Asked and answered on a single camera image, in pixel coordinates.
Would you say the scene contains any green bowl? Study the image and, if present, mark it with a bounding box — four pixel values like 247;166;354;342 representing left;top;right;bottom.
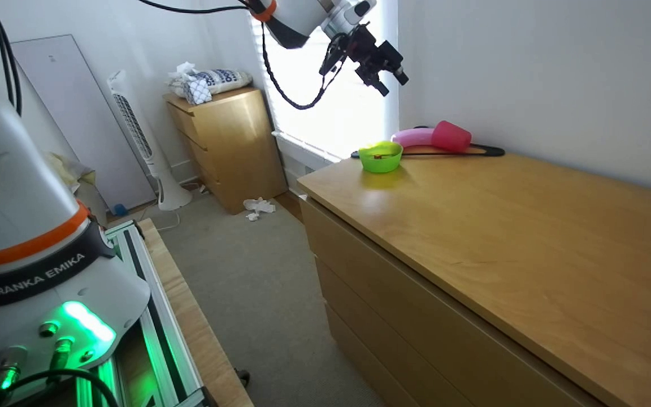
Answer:
358;141;404;174

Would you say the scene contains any light pink cylinder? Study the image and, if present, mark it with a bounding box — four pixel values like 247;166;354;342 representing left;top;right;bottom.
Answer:
390;128;435;149

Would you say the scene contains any patterned tissue box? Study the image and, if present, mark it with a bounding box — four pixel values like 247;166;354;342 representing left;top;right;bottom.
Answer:
184;79;212;106

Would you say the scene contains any white board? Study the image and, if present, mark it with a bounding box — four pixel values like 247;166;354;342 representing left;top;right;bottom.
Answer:
11;34;157;217

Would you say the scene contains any pile of cloth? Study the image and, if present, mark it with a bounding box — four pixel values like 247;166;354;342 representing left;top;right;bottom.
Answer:
47;151;109;227

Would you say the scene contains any white tower fan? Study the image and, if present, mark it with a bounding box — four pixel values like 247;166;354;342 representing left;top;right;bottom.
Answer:
107;70;193;212

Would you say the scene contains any pink cup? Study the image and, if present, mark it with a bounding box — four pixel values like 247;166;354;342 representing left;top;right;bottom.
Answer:
431;120;472;153

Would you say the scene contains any small wooden chest of drawers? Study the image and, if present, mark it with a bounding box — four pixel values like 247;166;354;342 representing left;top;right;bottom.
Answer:
163;87;288;215

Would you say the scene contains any drawer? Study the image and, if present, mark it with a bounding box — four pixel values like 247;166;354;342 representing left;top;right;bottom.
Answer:
314;257;476;407
301;196;606;407
325;305;408;407

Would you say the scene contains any white patterned bag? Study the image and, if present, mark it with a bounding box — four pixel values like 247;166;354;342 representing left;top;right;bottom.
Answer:
167;62;253;98

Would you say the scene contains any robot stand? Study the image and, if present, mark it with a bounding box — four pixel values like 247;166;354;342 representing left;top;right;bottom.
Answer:
0;218;254;407

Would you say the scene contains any window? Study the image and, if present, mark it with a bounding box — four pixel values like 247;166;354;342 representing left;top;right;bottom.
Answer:
249;0;400;166

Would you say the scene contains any black clothes hanger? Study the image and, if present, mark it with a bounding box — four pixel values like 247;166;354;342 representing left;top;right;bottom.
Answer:
351;142;506;159

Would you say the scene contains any crumpled white paper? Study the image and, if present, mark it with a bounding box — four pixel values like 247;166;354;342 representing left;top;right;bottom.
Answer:
243;197;276;222

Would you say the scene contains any large wooden chest of drawers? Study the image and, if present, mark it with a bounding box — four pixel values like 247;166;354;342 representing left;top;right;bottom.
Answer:
297;148;651;407

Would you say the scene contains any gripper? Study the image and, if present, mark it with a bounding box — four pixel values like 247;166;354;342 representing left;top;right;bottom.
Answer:
347;24;410;97

